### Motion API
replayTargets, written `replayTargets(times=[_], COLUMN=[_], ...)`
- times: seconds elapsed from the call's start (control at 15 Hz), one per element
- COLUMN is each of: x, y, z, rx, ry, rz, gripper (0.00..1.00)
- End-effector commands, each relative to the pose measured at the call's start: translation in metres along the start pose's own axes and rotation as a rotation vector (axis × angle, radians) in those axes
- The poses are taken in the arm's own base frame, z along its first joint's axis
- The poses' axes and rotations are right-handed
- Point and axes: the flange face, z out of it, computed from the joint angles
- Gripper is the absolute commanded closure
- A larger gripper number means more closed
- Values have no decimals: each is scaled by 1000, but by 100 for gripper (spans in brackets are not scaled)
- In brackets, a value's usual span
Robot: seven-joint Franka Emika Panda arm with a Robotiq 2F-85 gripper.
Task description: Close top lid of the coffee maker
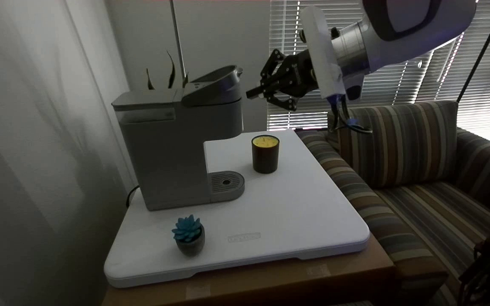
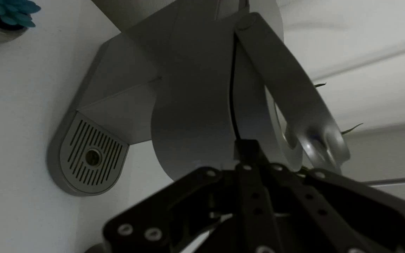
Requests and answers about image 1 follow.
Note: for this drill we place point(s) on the wooden table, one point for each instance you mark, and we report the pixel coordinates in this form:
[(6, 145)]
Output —
[(290, 281)]

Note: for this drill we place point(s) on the grey coffee maker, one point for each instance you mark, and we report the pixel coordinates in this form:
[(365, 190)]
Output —
[(166, 153)]

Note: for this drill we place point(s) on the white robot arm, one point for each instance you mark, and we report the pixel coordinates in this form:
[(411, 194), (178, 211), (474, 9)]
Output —
[(404, 31)]

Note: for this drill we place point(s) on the white plastic board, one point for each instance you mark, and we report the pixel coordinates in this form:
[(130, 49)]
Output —
[(290, 209)]

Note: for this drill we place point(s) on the small blue succulent in pot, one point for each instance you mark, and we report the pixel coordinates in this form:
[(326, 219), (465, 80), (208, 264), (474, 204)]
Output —
[(188, 230)]

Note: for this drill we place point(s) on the yellow candle in dark jar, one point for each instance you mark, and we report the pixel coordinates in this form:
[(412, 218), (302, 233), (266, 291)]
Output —
[(266, 155)]

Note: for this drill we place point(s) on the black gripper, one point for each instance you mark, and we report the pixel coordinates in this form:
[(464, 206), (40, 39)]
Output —
[(302, 73)]

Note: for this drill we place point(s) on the striped sofa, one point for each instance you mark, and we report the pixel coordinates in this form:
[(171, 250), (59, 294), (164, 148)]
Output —
[(416, 153)]

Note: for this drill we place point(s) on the window blinds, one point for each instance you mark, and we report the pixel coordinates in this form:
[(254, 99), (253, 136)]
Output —
[(484, 85)]

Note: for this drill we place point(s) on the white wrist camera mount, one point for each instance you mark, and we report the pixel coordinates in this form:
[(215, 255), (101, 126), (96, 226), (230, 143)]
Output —
[(324, 51)]

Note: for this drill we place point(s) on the thin grey pole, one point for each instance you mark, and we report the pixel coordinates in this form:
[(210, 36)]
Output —
[(178, 34)]

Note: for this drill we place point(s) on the snake plant in teal pot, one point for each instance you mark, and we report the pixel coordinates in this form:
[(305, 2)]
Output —
[(171, 73)]

